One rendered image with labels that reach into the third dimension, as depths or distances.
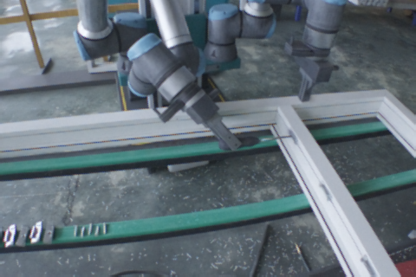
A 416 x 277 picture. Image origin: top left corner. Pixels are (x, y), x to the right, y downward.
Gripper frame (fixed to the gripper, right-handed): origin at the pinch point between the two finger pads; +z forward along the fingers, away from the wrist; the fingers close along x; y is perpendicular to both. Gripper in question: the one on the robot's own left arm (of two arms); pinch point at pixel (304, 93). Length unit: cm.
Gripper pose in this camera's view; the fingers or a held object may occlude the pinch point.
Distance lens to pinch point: 90.8
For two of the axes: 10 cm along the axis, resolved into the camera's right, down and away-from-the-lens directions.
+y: 9.8, -1.0, 1.7
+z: -0.3, 7.7, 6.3
